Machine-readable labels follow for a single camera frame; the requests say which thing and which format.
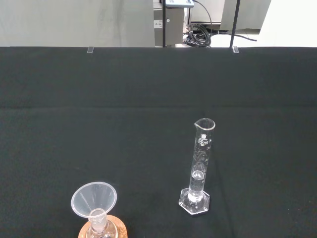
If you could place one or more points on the clear plastic funnel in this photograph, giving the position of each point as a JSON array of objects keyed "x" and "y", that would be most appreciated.
[{"x": 89, "y": 198}]

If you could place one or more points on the grey metal cabinet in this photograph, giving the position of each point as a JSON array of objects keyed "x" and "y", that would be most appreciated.
[{"x": 173, "y": 27}]

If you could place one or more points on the black bench cloth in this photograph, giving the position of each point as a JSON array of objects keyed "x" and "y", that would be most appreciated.
[{"x": 123, "y": 124}]

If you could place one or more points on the thin black pole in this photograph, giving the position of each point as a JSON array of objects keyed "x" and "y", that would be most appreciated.
[
  {"x": 234, "y": 22},
  {"x": 164, "y": 22}
]

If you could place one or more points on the round-bottom glass flask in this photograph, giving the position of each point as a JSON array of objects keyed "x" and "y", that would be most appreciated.
[{"x": 97, "y": 223}]

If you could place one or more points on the clear cloth clip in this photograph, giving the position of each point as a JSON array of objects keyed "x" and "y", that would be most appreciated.
[
  {"x": 235, "y": 49},
  {"x": 90, "y": 49}
]

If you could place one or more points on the grey blue device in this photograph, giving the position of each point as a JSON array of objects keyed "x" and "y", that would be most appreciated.
[{"x": 179, "y": 2}]

